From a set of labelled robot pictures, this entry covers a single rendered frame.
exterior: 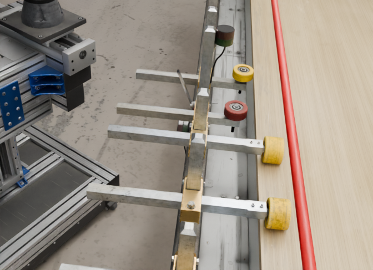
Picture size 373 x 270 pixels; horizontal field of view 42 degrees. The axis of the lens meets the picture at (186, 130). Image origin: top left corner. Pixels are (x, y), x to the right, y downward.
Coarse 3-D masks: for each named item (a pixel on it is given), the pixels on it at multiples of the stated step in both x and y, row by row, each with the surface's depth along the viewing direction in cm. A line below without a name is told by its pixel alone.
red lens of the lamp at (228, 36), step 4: (224, 24) 154; (216, 28) 151; (216, 32) 151; (220, 32) 150; (232, 32) 150; (216, 36) 152; (220, 36) 150; (224, 36) 150; (228, 36) 150; (232, 36) 151
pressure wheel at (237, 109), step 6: (228, 102) 167; (234, 102) 167; (240, 102) 167; (228, 108) 164; (234, 108) 165; (240, 108) 165; (246, 108) 165; (228, 114) 164; (234, 114) 162; (240, 114) 162; (246, 114) 166; (234, 120) 164; (240, 120) 164
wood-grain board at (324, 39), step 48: (288, 0) 240; (336, 0) 244; (288, 48) 201; (336, 48) 204; (336, 96) 175; (336, 144) 154; (288, 192) 136; (336, 192) 137; (288, 240) 122; (336, 240) 123
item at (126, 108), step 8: (120, 104) 169; (128, 104) 170; (136, 104) 170; (120, 112) 169; (128, 112) 169; (136, 112) 169; (144, 112) 168; (152, 112) 168; (160, 112) 168; (168, 112) 168; (176, 112) 168; (184, 112) 168; (192, 112) 169; (184, 120) 169; (192, 120) 169; (208, 120) 168; (216, 120) 168; (224, 120) 167
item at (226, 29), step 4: (220, 28) 151; (224, 28) 152; (228, 28) 152; (232, 28) 152; (224, 32) 150; (228, 32) 150; (216, 44) 153; (224, 48) 156; (220, 56) 158; (216, 60) 159; (212, 72) 162; (212, 76) 163
